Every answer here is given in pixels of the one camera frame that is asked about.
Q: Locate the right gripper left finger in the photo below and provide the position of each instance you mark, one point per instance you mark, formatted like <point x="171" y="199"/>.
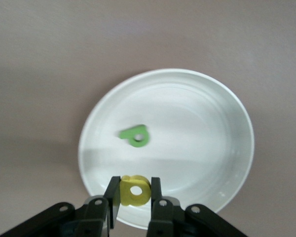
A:
<point x="93" y="214"/>

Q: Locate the yellow foam letter a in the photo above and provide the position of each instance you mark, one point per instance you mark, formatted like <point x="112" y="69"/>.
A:
<point x="124" y="187"/>

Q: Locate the beige brown plate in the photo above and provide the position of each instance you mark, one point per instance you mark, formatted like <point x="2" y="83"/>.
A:
<point x="187" y="138"/>

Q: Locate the green foam letter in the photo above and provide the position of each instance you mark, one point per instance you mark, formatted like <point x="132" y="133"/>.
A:
<point x="128" y="134"/>

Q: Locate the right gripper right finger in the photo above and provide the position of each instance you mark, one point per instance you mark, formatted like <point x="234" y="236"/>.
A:
<point x="162" y="217"/>

